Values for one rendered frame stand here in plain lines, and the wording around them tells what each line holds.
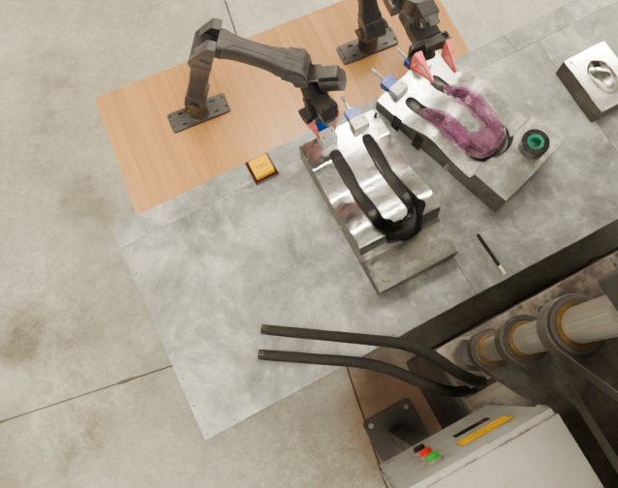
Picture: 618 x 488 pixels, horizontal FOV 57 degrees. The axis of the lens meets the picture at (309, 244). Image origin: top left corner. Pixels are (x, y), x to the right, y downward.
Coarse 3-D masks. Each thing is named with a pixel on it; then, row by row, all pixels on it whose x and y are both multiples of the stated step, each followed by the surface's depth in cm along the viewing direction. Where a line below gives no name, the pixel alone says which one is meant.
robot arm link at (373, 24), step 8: (360, 0) 169; (368, 0) 168; (376, 0) 169; (360, 8) 171; (368, 8) 169; (376, 8) 170; (360, 16) 173; (368, 16) 171; (376, 16) 172; (360, 24) 176; (368, 24) 172; (376, 24) 173; (384, 24) 174; (368, 32) 174; (376, 32) 175; (384, 32) 176; (368, 40) 176
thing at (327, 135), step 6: (318, 126) 168; (324, 126) 168; (330, 126) 166; (324, 132) 166; (330, 132) 166; (324, 138) 166; (330, 138) 166; (336, 138) 168; (324, 144) 167; (330, 144) 170
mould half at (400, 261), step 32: (384, 128) 171; (320, 160) 169; (352, 160) 170; (320, 192) 176; (384, 192) 165; (416, 192) 162; (352, 224) 160; (384, 256) 164; (416, 256) 164; (448, 256) 164; (384, 288) 162
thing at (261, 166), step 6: (264, 156) 176; (252, 162) 176; (258, 162) 176; (264, 162) 176; (252, 168) 175; (258, 168) 175; (264, 168) 175; (270, 168) 175; (258, 174) 175; (264, 174) 175
